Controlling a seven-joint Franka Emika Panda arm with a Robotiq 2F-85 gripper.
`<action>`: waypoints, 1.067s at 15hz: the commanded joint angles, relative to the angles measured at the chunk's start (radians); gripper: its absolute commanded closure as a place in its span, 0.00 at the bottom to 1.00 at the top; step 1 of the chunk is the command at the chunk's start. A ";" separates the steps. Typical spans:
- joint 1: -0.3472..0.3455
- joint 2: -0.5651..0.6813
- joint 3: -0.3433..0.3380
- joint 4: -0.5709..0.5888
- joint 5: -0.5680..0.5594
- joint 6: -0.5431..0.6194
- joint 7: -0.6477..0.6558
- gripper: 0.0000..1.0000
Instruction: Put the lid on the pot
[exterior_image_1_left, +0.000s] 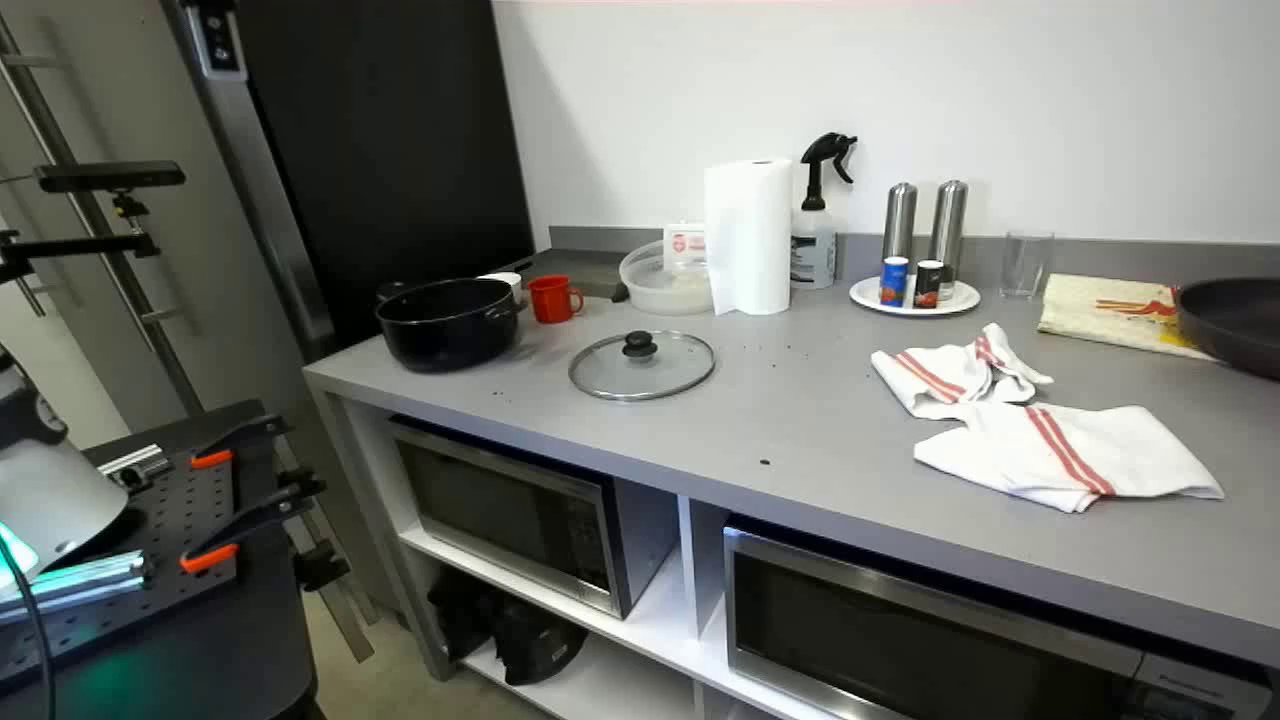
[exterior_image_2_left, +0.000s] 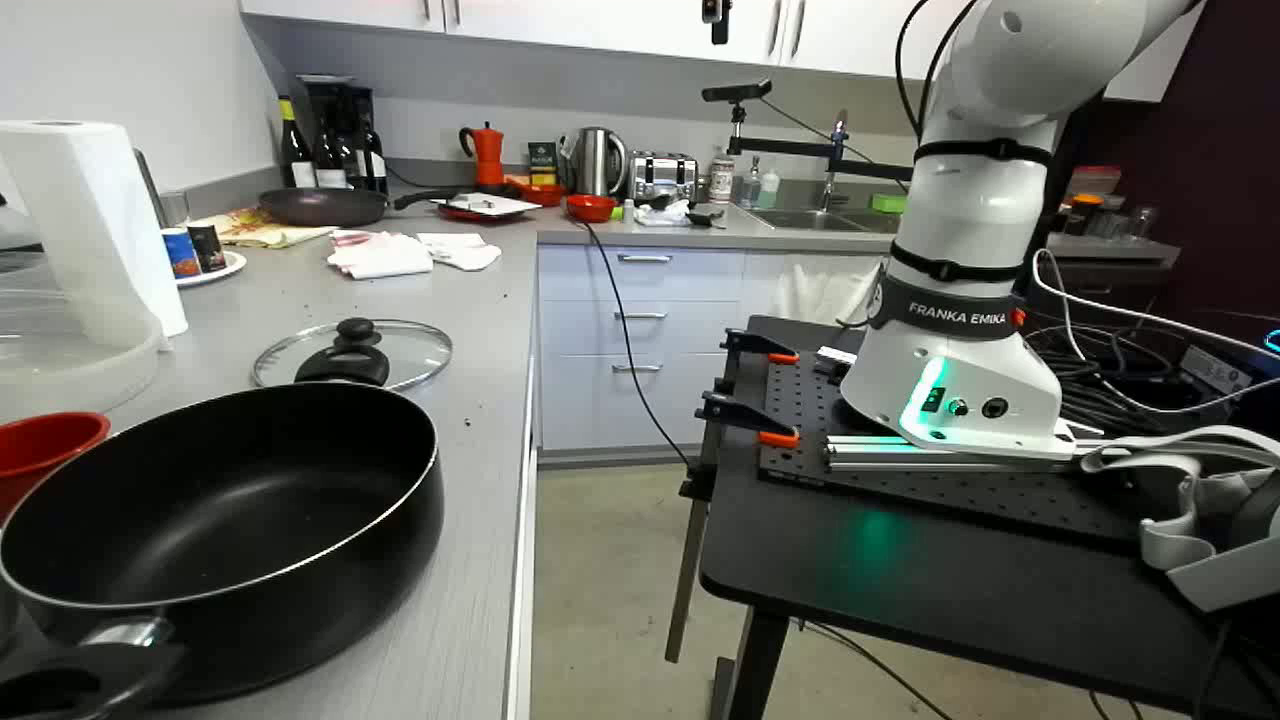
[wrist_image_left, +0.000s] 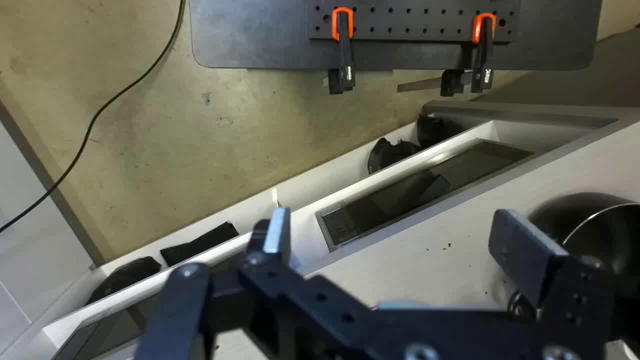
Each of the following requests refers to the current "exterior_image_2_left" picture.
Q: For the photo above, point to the glass lid with black knob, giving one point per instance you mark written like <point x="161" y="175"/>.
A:
<point x="351" y="362"/>

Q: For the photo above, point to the red moka pot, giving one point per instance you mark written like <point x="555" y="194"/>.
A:
<point x="486" y="156"/>

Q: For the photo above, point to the black nonstick pot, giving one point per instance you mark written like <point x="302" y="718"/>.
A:
<point x="227" y="495"/>

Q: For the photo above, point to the white drawer cabinet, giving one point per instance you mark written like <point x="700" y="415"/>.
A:
<point x="704" y="347"/>

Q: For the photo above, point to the black clamp with orange tip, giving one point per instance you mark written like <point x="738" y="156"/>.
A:
<point x="743" y="418"/>
<point x="757" y="347"/>

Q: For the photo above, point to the small red bowl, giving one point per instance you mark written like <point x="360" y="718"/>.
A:
<point x="591" y="211"/>

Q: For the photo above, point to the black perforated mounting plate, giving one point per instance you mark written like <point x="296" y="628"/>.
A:
<point x="802" y="402"/>

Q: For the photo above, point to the chrome toaster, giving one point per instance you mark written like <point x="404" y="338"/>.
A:
<point x="665" y="176"/>

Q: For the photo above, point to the clear soap bottle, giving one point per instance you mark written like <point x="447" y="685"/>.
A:
<point x="721" y="176"/>

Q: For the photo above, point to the stainless steel kettle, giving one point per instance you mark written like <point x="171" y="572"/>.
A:
<point x="593" y="163"/>

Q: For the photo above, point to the small white cloth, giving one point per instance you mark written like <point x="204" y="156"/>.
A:
<point x="464" y="251"/>

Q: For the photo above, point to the red plate with white paper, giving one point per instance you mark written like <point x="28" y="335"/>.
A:
<point x="486" y="205"/>

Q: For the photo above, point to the green jar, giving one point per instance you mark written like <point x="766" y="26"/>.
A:
<point x="541" y="163"/>

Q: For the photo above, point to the steel kitchen sink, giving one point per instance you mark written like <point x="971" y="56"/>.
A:
<point x="822" y="212"/>

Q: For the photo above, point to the large white cloth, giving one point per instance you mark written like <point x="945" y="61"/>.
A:
<point x="380" y="259"/>

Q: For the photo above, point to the chrome kitchen faucet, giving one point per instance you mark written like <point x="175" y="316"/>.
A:
<point x="837" y="152"/>

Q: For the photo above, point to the green sponge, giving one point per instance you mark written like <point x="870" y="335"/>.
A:
<point x="890" y="205"/>

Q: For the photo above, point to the dark frying pan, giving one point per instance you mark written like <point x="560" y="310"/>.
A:
<point x="321" y="205"/>

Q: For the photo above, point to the black work table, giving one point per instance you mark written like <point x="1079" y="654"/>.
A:
<point x="932" y="587"/>

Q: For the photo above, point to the black coffee machine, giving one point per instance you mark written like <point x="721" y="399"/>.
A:
<point x="333" y="126"/>

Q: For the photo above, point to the yellowish cloth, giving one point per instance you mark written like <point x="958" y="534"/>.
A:
<point x="272" y="233"/>

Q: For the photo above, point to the dark wine bottle white label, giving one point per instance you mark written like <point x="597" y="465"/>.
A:
<point x="296" y="152"/>

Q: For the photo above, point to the small white plate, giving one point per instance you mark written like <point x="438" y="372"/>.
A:
<point x="227" y="274"/>

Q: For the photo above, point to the dark small can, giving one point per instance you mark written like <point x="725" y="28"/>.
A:
<point x="210" y="244"/>

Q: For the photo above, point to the blue and orange can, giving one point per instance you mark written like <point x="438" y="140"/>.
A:
<point x="181" y="253"/>

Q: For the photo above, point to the white paper towel roll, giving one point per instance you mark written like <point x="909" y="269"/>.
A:
<point x="93" y="227"/>

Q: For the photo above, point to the white round plastic container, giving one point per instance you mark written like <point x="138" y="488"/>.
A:
<point x="64" y="372"/>

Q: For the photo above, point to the red plastic bowl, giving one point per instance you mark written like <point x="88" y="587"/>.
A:
<point x="45" y="445"/>

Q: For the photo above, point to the grey white control device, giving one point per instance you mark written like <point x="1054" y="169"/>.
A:
<point x="1212" y="544"/>

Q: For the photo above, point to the aluminium rail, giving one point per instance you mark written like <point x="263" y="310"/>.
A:
<point x="932" y="450"/>

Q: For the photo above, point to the white wall cabinets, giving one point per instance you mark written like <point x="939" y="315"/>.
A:
<point x="601" y="26"/>

